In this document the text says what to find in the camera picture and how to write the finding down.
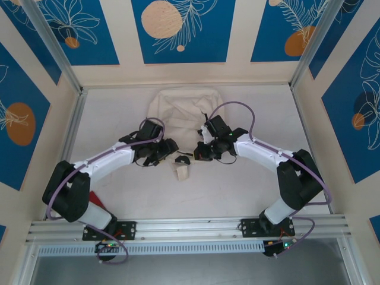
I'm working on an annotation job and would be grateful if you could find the beige canvas backpack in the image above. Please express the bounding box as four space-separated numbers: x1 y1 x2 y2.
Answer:
147 88 229 182

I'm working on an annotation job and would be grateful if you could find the red wallet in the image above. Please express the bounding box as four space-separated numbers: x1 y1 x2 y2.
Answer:
88 191 105 211

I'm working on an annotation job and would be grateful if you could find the small circuit board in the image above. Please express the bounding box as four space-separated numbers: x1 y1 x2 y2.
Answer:
263 239 298 257
94 240 123 254

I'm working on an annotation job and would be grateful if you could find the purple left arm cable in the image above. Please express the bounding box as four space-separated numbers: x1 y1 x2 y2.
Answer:
46 117 167 265

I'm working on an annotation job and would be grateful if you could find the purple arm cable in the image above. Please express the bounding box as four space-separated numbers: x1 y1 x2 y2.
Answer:
46 117 167 265
204 101 334 259

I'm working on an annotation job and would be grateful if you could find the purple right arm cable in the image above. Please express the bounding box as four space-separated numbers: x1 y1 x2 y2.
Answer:
204 101 334 259

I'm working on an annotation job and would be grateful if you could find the aluminium table side rail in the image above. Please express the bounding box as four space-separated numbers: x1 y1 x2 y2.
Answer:
44 88 89 221
289 84 335 215

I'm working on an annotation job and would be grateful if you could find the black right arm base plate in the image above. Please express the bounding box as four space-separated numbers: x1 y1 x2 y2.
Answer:
239 218 297 238

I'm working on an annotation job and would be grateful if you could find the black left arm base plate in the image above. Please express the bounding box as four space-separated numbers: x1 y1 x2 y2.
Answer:
82 220 138 241

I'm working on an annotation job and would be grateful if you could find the aluminium mounting rail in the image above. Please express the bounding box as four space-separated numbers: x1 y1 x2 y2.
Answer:
25 214 353 245

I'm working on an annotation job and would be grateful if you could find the grey slotted cable duct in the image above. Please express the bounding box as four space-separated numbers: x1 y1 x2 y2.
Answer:
37 240 265 257

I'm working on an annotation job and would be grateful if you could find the aluminium frame post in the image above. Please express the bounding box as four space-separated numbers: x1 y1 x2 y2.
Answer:
289 0 342 89
20 0 84 95

